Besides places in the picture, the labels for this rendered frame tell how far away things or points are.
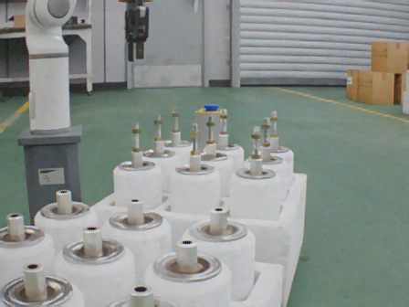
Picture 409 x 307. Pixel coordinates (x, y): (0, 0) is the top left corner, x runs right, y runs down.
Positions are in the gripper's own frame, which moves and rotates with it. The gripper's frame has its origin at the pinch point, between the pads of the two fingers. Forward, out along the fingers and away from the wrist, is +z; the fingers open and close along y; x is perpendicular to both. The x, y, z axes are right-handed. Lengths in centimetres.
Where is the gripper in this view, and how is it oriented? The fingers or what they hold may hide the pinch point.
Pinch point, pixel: (136, 55)
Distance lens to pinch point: 98.9
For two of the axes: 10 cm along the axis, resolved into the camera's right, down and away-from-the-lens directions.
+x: 9.5, -0.6, 3.0
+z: 0.0, 9.8, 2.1
